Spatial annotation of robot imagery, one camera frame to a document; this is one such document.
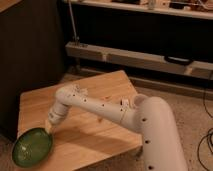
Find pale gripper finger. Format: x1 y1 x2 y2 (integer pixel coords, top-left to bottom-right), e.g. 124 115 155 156
45 120 54 134

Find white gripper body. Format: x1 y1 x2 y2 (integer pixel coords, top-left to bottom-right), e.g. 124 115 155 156
48 109 65 125

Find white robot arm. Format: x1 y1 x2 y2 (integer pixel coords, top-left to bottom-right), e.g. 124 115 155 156
45 84 188 171

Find wooden table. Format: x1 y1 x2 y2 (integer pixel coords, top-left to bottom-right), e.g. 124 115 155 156
14 70 142 171

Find low white shelf bench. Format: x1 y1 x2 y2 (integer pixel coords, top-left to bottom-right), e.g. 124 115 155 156
65 42 213 79

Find metal pole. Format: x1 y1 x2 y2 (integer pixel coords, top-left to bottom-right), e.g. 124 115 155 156
68 0 79 45

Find upper white shelf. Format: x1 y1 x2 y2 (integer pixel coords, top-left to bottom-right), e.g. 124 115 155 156
63 0 213 20

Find black handle on bench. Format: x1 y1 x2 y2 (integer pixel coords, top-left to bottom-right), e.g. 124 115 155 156
164 56 194 66

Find black cable on floor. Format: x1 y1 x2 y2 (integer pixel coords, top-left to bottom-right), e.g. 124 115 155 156
196 79 213 171

